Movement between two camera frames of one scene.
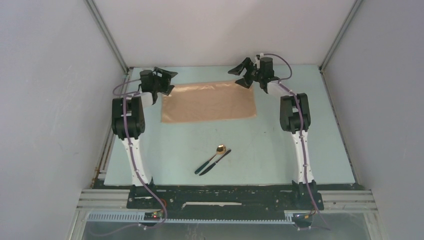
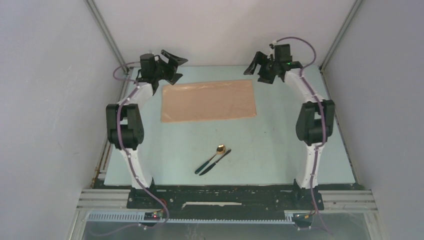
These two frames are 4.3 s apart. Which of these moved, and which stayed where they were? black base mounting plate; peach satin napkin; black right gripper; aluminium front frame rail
Moved: black right gripper
Stayed: aluminium front frame rail; black base mounting plate; peach satin napkin
